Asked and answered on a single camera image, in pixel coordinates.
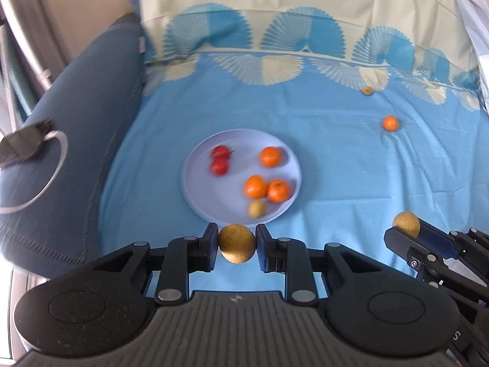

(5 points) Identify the tan longan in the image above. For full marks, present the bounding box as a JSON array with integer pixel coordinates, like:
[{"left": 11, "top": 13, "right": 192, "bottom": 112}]
[
  {"left": 247, "top": 200, "right": 266, "bottom": 220},
  {"left": 218, "top": 224, "right": 256, "bottom": 264},
  {"left": 361, "top": 85, "right": 374, "bottom": 96},
  {"left": 392, "top": 211, "right": 421, "bottom": 238}
]

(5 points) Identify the orange mandarin with stem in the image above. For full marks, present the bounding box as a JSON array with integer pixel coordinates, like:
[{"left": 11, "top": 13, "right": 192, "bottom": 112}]
[{"left": 266, "top": 179, "right": 291, "bottom": 204}]

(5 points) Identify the small orange mandarin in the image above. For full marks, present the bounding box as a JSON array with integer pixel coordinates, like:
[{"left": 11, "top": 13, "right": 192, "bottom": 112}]
[
  {"left": 382, "top": 115, "right": 399, "bottom": 132},
  {"left": 259, "top": 146, "right": 283, "bottom": 168},
  {"left": 243, "top": 175, "right": 267, "bottom": 199}
]

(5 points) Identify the red cherry tomato with stem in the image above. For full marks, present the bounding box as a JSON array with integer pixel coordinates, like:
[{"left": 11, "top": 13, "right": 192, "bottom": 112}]
[{"left": 211, "top": 145, "right": 233, "bottom": 160}]

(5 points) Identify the lavender round plate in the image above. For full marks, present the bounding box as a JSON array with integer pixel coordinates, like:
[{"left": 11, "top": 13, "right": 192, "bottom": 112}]
[{"left": 181, "top": 128, "right": 302, "bottom": 227}]

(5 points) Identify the black smartphone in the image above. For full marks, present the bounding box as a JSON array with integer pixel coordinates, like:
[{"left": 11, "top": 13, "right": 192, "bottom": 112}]
[{"left": 0, "top": 119, "right": 53, "bottom": 168}]

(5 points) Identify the blue patterned cloth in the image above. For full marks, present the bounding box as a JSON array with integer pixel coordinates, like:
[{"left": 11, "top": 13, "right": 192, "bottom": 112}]
[{"left": 97, "top": 0, "right": 489, "bottom": 299}]

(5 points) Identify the white charging cable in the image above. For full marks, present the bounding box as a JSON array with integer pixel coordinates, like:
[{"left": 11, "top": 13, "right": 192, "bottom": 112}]
[{"left": 0, "top": 129, "right": 69, "bottom": 215}]

